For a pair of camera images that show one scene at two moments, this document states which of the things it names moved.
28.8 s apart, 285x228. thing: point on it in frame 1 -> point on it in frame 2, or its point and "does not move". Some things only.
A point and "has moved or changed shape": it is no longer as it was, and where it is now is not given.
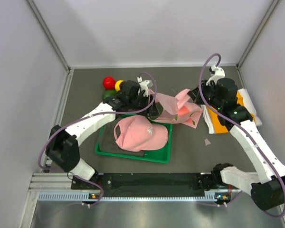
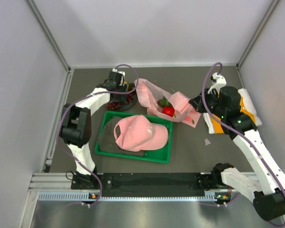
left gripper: x=152 y=113 -> x=121 y=99
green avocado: x=159 y=108 -> x=164 y=102
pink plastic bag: x=176 y=110 has moved or changed shape
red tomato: x=109 y=82 has moved or changed shape
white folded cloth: x=249 y=104 does not move
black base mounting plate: x=147 y=181 does not move
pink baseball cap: x=139 y=133 does not move
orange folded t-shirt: x=220 y=128 does not move
